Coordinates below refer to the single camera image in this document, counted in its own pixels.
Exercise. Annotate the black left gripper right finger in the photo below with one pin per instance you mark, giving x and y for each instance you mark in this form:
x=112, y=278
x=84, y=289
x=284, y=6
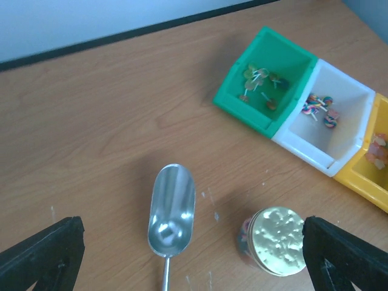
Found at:
x=338, y=260

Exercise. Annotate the green plastic bin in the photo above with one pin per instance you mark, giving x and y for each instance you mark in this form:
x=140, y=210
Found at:
x=264, y=85

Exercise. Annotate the silver metal scoop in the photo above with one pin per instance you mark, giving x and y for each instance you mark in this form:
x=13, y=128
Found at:
x=172, y=213

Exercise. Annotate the rainbow swirl lollipop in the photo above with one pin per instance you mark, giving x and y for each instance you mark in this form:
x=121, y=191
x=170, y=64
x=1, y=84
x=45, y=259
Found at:
x=327, y=101
x=311, y=106
x=330, y=119

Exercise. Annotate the yellow plastic bin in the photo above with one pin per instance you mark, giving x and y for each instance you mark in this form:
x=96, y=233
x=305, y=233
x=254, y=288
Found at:
x=360, y=174

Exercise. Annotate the white plastic bin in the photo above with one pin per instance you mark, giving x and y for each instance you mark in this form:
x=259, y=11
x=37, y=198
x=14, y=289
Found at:
x=326, y=149

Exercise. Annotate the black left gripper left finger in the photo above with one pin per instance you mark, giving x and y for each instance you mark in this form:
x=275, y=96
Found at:
x=48, y=260

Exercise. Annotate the white jar lid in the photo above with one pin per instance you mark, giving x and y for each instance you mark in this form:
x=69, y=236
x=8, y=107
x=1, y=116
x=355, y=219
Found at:
x=275, y=241

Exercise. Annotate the clear glass jar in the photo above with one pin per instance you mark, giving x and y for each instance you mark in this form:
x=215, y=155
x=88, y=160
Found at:
x=242, y=244

